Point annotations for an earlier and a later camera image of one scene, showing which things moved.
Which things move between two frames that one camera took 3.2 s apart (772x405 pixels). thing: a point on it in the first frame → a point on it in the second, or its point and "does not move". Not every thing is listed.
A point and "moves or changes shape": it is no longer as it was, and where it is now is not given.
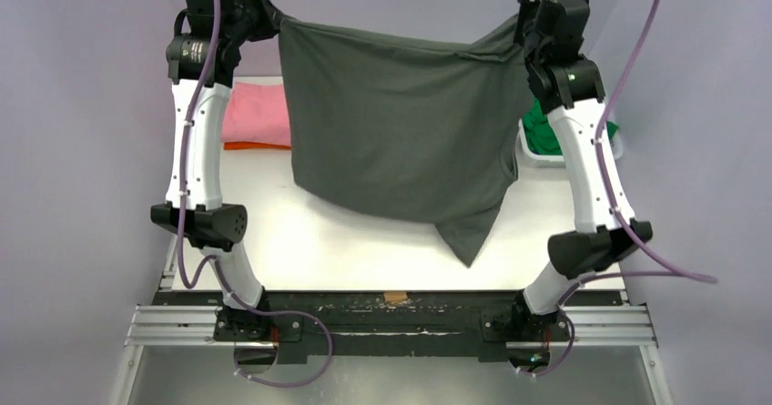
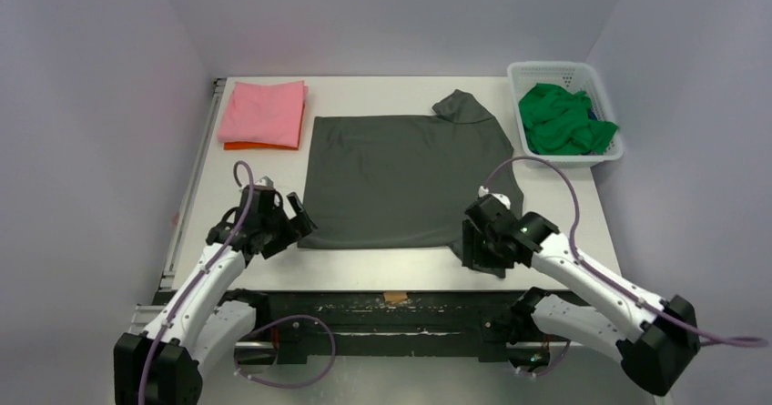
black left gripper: [269, 24] → [294, 227]
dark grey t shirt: [421, 129] moves or changes shape
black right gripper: [525, 29] → [476, 250]
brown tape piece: [391, 297] does not move
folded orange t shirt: [252, 146] does not move
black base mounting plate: [391, 323] does not move
